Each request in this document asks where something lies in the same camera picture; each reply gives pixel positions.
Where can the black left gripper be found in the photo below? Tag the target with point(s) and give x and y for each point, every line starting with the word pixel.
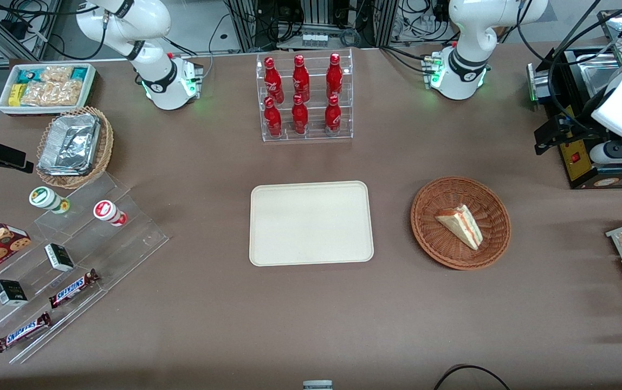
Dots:
pixel 575 131

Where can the triangular sandwich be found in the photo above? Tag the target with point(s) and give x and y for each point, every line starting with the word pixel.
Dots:
pixel 461 225

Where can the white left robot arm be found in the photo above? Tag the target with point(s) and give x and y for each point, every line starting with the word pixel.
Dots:
pixel 468 32

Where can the light oval wicker basket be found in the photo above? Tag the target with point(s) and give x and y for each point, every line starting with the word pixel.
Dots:
pixel 106 141

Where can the brown round wicker basket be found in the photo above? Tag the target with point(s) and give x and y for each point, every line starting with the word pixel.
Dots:
pixel 441 254

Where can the beige plastic tray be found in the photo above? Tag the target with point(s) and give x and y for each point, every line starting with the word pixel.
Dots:
pixel 311 223

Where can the black hot food warmer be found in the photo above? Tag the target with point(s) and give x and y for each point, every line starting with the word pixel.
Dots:
pixel 574 165

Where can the white rectangular snack bin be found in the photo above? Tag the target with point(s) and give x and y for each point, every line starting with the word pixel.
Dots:
pixel 3 105

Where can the silver box with green light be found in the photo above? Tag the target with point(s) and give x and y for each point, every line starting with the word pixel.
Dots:
pixel 539 84

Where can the green lid cup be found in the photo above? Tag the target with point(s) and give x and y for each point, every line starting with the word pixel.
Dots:
pixel 44 197

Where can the yellow snack packet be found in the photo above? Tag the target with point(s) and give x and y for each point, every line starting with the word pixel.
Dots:
pixel 16 95

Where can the stacked aluminium foil trays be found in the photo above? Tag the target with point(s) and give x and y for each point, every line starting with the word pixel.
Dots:
pixel 70 143

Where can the clear cracker bag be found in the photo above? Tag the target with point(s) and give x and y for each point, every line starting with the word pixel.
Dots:
pixel 56 73
pixel 68 92
pixel 37 93

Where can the teal snack packet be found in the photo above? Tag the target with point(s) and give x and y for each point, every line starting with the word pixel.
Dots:
pixel 29 76
pixel 79 73

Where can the steel warmer pan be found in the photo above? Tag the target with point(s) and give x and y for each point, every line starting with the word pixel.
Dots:
pixel 609 67

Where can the small black box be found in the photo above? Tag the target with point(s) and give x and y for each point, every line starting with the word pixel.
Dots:
pixel 59 257
pixel 10 292

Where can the red lid cup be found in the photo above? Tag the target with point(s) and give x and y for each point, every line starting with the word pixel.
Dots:
pixel 107 211

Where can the snickers bar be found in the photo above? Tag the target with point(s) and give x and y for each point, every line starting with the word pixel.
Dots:
pixel 72 288
pixel 23 332

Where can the clear acrylic step stand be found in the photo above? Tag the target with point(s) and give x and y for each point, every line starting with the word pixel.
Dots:
pixel 127 244

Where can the red cola bottle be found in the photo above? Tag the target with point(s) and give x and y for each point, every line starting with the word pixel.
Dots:
pixel 334 77
pixel 273 81
pixel 332 116
pixel 272 119
pixel 299 116
pixel 300 80

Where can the clear acrylic bottle rack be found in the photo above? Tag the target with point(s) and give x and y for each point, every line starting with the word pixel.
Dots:
pixel 315 135

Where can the white power strip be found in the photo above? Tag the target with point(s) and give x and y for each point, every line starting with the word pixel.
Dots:
pixel 314 39

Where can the small grey device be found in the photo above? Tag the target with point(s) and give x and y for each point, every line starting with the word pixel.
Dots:
pixel 317 385

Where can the aluminium frame rack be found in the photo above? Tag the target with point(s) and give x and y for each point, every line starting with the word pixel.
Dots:
pixel 248 24

